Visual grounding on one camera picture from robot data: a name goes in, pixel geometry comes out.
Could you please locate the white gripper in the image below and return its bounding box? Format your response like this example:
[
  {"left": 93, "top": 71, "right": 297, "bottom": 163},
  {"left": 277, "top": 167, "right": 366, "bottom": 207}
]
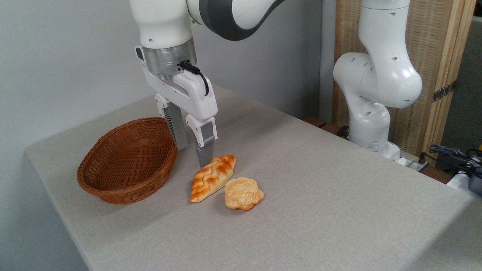
[{"left": 141, "top": 62, "right": 218, "bottom": 169}]

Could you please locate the round pale bread bun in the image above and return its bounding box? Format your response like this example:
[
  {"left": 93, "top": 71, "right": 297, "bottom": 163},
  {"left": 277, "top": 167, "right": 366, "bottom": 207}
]
[{"left": 224, "top": 177, "right": 265, "bottom": 211}]

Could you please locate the braided golden bread loaf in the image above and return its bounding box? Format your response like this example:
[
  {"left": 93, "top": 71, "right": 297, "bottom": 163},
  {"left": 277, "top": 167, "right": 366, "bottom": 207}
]
[{"left": 189, "top": 154, "right": 236, "bottom": 203}]

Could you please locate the brown wicker basket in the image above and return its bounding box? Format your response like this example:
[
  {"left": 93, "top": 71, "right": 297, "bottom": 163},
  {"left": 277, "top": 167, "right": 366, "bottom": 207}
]
[{"left": 77, "top": 117, "right": 178, "bottom": 205}]

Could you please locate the brown wooden block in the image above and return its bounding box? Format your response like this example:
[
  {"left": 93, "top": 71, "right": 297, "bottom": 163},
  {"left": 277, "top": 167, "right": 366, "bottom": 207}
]
[
  {"left": 303, "top": 116, "right": 327, "bottom": 128},
  {"left": 320, "top": 123, "right": 342, "bottom": 136}
]

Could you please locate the grey tablecloth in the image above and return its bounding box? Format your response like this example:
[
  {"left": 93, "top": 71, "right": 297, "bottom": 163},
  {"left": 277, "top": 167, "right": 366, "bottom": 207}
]
[{"left": 25, "top": 84, "right": 482, "bottom": 271}]

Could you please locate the metal screen hinge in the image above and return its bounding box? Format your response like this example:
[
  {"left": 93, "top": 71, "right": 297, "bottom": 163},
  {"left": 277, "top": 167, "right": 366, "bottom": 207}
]
[{"left": 432, "top": 81, "right": 457, "bottom": 103}]

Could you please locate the wooden woven folding screen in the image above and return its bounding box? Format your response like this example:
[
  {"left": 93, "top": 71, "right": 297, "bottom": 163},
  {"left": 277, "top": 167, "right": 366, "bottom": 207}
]
[{"left": 331, "top": 0, "right": 477, "bottom": 167}]

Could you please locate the white power strip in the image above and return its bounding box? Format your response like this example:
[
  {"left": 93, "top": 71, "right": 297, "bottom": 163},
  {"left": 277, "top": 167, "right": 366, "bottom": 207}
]
[{"left": 446, "top": 171, "right": 482, "bottom": 200}]

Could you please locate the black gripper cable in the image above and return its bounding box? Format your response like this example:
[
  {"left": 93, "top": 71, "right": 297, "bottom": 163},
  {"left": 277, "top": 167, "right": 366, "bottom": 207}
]
[{"left": 180, "top": 61, "right": 210, "bottom": 97}]

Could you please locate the blue and black cable bundle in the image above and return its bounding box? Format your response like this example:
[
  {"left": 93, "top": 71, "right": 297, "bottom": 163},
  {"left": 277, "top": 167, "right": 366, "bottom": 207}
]
[{"left": 422, "top": 144, "right": 482, "bottom": 178}]

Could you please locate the grey box with cables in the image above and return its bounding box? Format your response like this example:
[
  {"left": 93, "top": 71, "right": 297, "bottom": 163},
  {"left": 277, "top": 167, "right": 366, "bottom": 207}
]
[{"left": 468, "top": 174, "right": 482, "bottom": 196}]

